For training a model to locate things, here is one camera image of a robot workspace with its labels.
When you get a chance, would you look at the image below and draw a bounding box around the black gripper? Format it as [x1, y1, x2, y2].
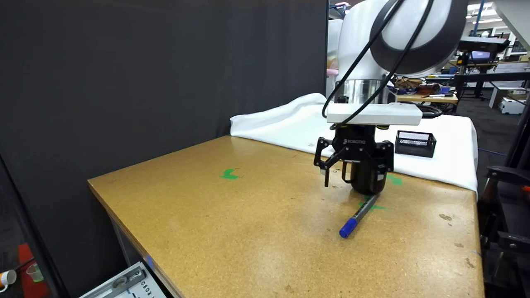
[313, 124, 396, 191]

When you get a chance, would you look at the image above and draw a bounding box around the blue marker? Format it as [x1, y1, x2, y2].
[338, 192, 383, 240]

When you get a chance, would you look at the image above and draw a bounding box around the black mug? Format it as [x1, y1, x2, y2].
[343, 157, 384, 196]

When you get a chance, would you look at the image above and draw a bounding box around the black rectangular box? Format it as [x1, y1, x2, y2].
[394, 129, 437, 159]

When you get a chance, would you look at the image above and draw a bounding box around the white cloth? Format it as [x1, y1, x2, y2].
[229, 91, 481, 196]

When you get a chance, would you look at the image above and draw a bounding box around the green tape strip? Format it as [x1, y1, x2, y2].
[219, 167, 240, 182]

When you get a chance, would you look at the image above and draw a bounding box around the background lab table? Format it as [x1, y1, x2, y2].
[436, 33, 530, 113]

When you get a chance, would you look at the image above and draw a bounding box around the black curtain panel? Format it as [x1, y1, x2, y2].
[0, 0, 330, 298]

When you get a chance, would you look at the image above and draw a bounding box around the white device with buttons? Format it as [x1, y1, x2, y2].
[80, 260, 168, 298]

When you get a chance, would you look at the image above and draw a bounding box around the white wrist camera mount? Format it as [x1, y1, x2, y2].
[325, 101, 424, 128]

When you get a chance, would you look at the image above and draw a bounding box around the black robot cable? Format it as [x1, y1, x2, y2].
[322, 0, 437, 121]

